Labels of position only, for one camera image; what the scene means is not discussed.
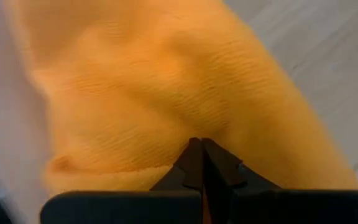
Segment orange microfiber towel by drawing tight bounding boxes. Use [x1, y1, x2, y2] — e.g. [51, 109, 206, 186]
[3, 0, 358, 200]

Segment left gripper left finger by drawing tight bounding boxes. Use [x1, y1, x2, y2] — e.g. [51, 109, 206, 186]
[40, 138, 203, 224]

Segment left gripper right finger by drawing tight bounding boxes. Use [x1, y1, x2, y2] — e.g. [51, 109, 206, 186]
[201, 138, 358, 224]

